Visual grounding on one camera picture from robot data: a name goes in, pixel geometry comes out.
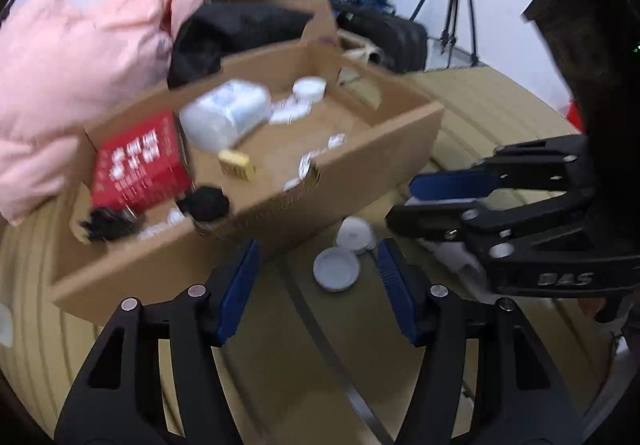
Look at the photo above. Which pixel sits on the black garment on duvet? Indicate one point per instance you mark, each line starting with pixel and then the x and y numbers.
pixel 230 35

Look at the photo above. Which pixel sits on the small yellow box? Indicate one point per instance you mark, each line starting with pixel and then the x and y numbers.
pixel 237 166

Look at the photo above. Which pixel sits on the red printed box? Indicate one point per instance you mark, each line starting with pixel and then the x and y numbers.
pixel 135 165

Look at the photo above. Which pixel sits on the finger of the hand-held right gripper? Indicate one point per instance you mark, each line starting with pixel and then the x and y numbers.
pixel 450 186
pixel 435 221

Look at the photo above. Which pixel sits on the pink duvet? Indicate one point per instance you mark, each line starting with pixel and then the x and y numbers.
pixel 75 75

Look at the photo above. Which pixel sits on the white blue tissue pack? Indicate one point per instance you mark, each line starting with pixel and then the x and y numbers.
pixel 225 115

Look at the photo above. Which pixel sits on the shallow cardboard tray box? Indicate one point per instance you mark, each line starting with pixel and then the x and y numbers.
pixel 380 160

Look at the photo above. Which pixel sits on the red bucket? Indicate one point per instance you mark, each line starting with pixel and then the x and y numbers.
pixel 575 117

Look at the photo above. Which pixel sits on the pink white packet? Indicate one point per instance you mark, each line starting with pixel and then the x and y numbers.
pixel 457 256

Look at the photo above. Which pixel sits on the small white sealed cup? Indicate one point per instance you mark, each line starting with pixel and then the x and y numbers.
pixel 336 141
pixel 287 112
pixel 292 185
pixel 306 164

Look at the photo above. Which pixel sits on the white round jar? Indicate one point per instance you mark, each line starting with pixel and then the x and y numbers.
pixel 354 235

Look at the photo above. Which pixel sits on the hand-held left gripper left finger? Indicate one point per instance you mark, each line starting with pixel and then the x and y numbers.
pixel 237 295

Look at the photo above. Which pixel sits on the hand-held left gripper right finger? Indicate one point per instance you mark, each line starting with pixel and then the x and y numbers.
pixel 400 295

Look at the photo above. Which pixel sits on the black suitcase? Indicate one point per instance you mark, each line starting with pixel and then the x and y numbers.
pixel 395 42

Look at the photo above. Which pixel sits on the small black pouch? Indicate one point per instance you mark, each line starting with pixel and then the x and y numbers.
pixel 205 205

